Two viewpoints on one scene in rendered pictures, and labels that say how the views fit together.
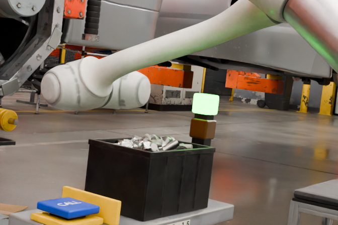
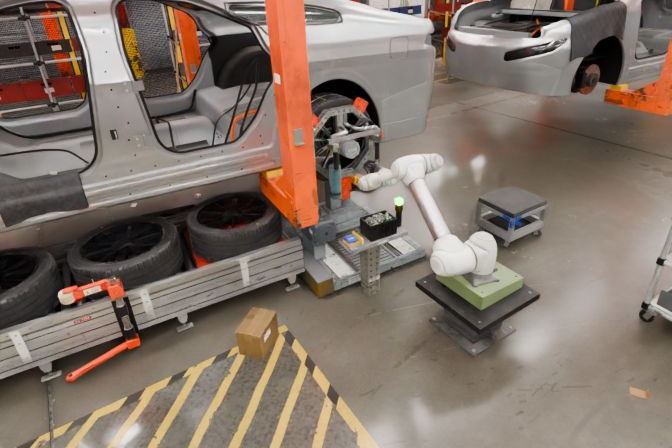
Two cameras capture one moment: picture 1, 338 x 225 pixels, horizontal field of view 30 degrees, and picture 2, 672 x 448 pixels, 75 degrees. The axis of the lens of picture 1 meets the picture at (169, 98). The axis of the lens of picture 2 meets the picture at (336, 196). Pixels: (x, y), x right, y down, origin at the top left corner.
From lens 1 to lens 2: 1.94 m
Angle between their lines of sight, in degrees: 35
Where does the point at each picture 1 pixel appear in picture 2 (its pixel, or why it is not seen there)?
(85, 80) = (369, 183)
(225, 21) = not seen: hidden behind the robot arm
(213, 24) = not seen: hidden behind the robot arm
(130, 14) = (409, 121)
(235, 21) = not seen: hidden behind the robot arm
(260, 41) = (520, 79)
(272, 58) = (528, 88)
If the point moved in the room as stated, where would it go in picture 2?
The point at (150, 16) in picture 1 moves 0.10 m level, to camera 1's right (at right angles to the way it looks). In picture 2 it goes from (421, 118) to (433, 119)
